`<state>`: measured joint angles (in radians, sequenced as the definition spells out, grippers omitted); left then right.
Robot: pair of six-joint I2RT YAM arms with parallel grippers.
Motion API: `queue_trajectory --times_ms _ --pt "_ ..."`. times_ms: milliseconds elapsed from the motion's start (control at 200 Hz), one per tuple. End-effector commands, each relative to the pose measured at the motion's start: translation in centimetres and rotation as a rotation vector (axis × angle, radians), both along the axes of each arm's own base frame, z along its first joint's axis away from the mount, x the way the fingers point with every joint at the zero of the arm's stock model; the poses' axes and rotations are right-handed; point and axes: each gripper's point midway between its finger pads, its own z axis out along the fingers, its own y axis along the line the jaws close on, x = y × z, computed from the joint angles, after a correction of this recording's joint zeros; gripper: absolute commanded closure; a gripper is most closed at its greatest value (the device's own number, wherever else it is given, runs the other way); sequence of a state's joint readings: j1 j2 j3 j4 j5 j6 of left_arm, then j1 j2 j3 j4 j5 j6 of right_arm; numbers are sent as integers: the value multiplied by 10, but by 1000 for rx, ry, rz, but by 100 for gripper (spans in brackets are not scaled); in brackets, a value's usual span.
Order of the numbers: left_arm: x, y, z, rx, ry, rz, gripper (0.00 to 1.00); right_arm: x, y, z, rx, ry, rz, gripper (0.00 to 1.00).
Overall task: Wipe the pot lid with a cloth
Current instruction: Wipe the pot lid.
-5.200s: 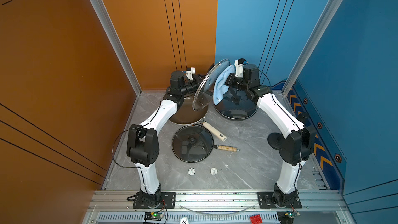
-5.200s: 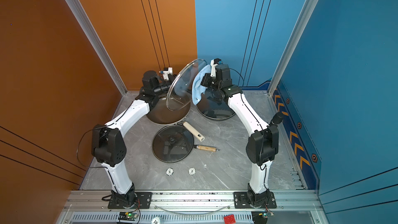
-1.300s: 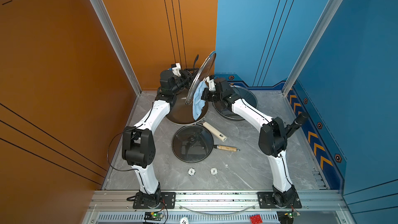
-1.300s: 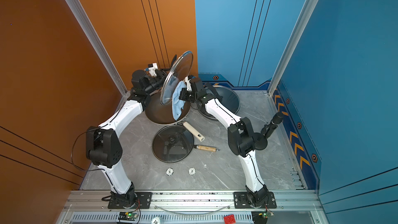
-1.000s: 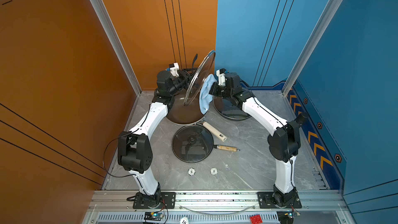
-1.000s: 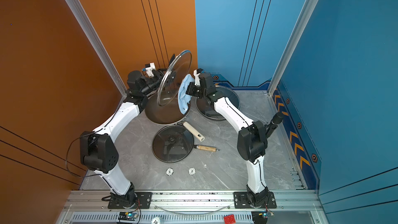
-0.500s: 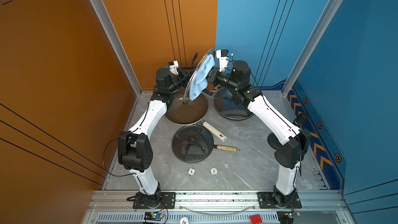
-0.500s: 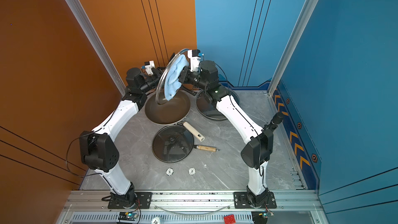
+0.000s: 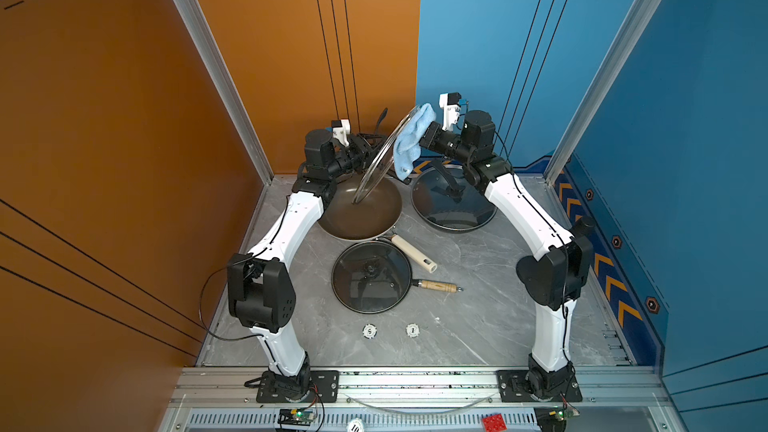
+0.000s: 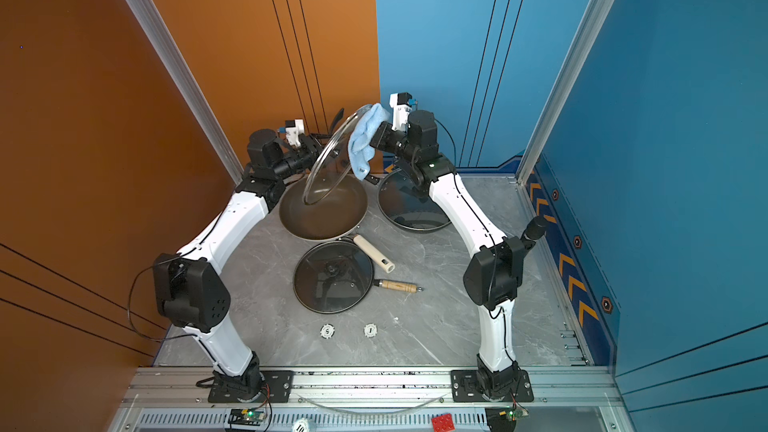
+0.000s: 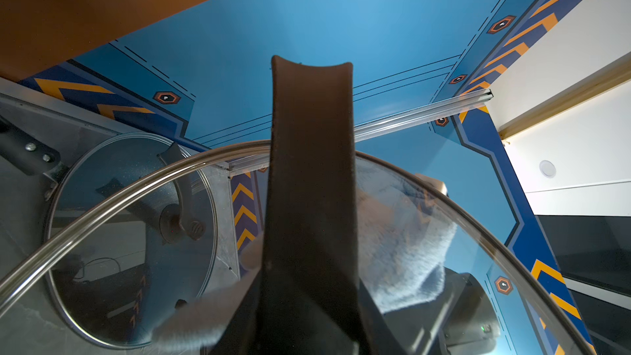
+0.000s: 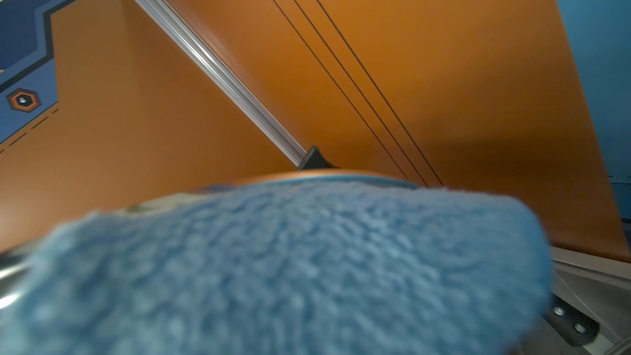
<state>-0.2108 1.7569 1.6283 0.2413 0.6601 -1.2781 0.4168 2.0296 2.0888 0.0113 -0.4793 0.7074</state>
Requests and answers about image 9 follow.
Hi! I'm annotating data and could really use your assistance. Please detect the white round marker five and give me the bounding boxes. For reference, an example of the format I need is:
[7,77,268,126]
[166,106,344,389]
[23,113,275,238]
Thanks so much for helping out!
[362,324,377,339]

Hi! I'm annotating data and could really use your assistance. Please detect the aluminium corner post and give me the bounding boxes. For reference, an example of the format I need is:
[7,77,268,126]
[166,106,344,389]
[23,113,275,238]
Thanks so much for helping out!
[544,0,662,186]
[172,0,274,185]

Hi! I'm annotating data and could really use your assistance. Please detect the red perforated block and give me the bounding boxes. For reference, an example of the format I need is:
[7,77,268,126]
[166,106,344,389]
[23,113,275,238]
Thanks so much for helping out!
[481,414,507,432]

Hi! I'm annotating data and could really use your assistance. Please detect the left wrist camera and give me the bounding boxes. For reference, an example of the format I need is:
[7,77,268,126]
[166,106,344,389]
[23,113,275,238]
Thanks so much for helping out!
[331,119,351,147]

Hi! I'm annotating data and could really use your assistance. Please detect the brown wok cream handle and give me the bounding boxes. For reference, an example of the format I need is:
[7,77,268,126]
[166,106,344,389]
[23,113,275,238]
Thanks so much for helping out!
[319,174,438,273]

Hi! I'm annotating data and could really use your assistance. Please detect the left aluminium corner post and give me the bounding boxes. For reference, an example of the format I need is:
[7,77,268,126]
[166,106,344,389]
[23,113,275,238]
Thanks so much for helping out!
[172,0,274,185]

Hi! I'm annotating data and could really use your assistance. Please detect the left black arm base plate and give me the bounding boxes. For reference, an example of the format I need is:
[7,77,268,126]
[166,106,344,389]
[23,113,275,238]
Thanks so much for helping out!
[256,370,340,404]

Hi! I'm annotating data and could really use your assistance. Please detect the green circuit board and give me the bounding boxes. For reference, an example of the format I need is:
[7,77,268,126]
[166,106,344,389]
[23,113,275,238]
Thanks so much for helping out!
[276,408,319,431]

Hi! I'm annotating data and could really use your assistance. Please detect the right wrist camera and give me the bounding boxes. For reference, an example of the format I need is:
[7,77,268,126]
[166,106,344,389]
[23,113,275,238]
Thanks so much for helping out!
[439,92,462,131]

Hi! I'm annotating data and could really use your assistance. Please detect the black wok black handle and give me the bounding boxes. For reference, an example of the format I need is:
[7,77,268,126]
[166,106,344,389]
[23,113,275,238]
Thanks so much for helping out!
[411,158,499,233]

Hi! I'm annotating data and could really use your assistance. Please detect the white round numbered tag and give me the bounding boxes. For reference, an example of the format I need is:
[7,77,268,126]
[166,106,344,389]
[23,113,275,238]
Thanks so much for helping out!
[346,418,365,432]

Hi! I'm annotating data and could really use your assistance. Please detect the small board with wires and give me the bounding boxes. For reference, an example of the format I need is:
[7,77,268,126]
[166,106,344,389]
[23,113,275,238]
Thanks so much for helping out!
[549,407,580,422]

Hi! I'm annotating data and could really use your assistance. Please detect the small pan wooden handle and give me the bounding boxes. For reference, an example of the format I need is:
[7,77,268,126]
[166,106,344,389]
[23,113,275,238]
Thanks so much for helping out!
[331,239,464,316]

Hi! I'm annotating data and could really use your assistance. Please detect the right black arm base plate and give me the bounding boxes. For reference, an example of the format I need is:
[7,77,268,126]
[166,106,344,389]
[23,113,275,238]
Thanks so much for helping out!
[496,367,583,403]

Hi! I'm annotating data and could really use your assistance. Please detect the light blue microfibre cloth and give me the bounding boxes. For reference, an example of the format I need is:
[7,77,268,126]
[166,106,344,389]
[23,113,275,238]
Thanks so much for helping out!
[393,103,436,180]

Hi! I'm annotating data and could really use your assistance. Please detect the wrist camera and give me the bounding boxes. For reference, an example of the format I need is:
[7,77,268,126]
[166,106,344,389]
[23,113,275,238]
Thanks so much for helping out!
[331,119,351,147]
[439,92,462,131]

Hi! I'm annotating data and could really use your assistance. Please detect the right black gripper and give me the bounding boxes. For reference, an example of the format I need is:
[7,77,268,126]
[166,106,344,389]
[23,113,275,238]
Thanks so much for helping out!
[409,122,478,168]

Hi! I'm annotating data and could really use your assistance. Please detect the aluminium front rail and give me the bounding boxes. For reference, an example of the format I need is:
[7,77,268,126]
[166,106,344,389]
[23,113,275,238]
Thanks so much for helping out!
[169,366,671,409]

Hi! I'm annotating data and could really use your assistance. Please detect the right aluminium corner post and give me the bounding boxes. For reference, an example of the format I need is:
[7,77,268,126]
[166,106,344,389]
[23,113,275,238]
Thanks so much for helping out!
[544,0,662,186]

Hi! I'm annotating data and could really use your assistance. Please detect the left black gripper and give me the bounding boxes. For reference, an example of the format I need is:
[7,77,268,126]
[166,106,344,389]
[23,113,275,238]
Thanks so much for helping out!
[325,134,386,184]

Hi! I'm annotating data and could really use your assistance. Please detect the large glass pot lid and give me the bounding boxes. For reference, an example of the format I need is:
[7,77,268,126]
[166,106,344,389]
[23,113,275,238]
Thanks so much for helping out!
[352,106,418,204]

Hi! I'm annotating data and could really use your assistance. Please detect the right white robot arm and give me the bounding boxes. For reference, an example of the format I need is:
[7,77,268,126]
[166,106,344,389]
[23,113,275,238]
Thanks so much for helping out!
[416,110,594,405]

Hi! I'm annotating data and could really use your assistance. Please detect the white round marker one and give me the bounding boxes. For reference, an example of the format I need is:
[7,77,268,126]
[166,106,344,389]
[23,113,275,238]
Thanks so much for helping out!
[406,324,420,338]

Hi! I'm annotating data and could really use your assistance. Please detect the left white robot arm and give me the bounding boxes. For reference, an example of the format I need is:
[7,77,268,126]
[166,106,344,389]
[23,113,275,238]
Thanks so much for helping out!
[226,129,380,401]

